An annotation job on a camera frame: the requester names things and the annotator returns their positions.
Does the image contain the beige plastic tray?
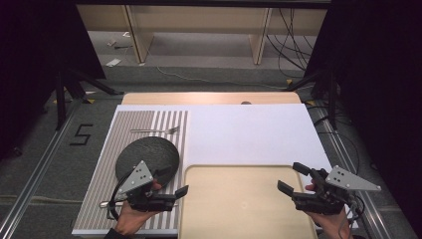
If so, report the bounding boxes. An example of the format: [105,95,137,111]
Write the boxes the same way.
[178,163,318,239]

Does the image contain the person's left hand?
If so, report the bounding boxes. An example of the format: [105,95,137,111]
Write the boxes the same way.
[113,179,163,238]

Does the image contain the metal floor rail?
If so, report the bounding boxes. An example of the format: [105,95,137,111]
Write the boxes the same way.
[0,98,85,239]
[311,105,420,239]

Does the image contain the beige floor cable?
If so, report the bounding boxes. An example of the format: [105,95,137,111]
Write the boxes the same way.
[0,194,80,204]

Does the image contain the silver fork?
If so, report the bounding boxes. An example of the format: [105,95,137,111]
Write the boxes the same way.
[129,125,181,135]

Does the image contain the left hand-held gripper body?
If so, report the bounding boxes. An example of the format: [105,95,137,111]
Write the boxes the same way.
[116,160,177,213]

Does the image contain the right hand-held gripper black cable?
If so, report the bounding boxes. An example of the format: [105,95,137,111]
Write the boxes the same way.
[343,194,366,233]

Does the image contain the person's right hand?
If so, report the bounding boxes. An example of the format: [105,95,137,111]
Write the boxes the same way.
[305,180,353,239]

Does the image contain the black round plate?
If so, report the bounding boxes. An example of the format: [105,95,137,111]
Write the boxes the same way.
[114,135,181,189]

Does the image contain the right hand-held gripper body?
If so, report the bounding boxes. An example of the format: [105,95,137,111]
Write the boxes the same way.
[292,164,382,215]

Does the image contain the grey striped placemat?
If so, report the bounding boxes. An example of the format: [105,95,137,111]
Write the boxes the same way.
[72,109,190,237]

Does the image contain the black tripod stand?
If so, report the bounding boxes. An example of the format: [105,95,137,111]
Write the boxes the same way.
[284,68,340,131]
[53,65,125,131]

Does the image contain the dark curtain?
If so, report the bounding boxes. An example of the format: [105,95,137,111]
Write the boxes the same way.
[304,0,422,238]
[0,0,107,160]

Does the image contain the black floor cable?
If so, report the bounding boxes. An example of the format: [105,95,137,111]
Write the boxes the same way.
[313,112,362,175]

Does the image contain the wooden desk frame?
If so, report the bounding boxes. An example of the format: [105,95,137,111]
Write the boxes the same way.
[76,3,330,67]

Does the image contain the left hand-held gripper black cable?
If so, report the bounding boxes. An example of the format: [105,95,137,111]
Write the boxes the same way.
[106,170,133,221]

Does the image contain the bundle of black cables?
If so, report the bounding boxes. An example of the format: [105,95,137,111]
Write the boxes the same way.
[266,8,316,80]

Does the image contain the hand-held gripper black cable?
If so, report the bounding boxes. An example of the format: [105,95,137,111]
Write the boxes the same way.
[106,170,133,221]
[343,194,366,233]

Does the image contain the light wooden table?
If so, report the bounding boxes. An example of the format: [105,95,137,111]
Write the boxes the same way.
[120,91,303,107]

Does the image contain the white table mat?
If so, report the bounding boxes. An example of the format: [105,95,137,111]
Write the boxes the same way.
[114,103,360,231]

